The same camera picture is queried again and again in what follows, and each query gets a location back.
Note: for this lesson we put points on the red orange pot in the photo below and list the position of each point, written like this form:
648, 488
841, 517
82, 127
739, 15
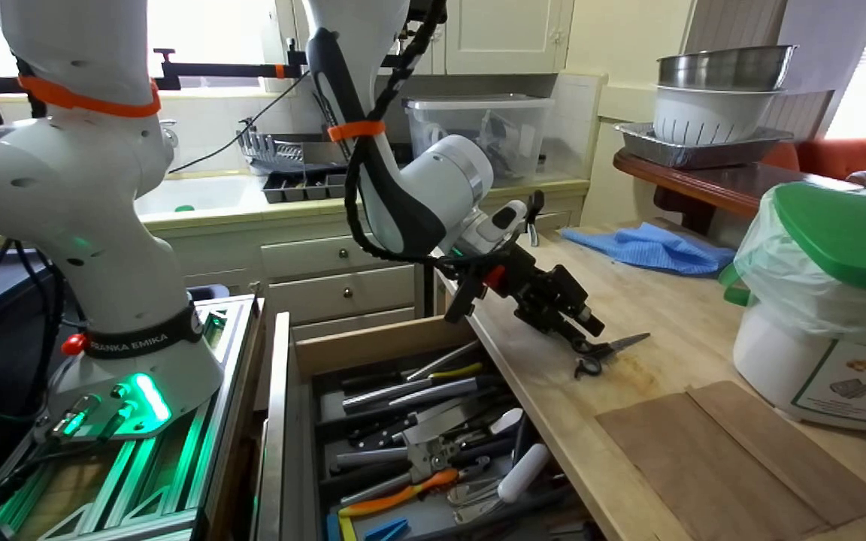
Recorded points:
841, 156

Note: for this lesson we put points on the blue cloth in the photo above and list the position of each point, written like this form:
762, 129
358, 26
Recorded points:
653, 246

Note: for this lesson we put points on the yellow tipped metal tool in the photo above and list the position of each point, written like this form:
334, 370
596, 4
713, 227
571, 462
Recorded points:
448, 375

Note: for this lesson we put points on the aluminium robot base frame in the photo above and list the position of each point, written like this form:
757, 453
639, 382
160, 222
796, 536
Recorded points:
167, 462

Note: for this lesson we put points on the white green-lidded container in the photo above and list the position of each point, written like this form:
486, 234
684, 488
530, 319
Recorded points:
804, 340

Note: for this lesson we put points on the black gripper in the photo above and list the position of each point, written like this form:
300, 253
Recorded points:
538, 288

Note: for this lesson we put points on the metal baking tray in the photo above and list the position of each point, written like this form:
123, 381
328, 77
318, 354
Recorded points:
693, 151

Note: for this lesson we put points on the green bucket lid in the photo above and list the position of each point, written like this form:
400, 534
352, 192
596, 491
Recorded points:
854, 234

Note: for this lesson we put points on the black dish rack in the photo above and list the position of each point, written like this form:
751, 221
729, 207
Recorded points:
284, 151

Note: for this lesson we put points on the white colander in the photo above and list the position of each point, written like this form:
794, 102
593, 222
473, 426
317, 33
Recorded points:
707, 116

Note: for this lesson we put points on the metal mixing bowl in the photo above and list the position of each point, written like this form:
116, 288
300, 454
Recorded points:
723, 66

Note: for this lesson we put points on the black mount bar orange clamps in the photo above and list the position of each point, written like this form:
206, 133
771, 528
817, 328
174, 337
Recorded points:
232, 70

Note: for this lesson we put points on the dark wood veneer board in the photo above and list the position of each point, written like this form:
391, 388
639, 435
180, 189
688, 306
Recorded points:
804, 453
704, 470

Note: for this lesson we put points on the blue plastic utensil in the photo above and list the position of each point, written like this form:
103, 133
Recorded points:
386, 531

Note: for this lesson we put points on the dark wood side table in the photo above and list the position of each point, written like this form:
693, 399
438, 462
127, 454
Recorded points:
713, 189

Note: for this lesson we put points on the cream base cabinet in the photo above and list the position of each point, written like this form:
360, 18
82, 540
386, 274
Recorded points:
323, 265

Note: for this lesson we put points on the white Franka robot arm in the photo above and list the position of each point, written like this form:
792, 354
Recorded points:
74, 189

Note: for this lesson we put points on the black camera clamp stand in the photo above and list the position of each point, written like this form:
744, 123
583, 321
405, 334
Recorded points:
535, 204

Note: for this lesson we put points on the dark compartment tray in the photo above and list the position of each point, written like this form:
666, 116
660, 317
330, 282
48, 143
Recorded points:
300, 183

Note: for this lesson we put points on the black scissors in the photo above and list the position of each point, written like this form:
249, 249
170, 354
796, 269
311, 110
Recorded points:
602, 351

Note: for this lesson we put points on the wooden drawer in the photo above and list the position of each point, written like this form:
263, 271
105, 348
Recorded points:
373, 347

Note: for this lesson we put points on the grey cutlery tray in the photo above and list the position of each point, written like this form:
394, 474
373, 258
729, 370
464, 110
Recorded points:
422, 520

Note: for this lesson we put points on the clear plastic storage bin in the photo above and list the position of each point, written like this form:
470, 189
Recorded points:
513, 123

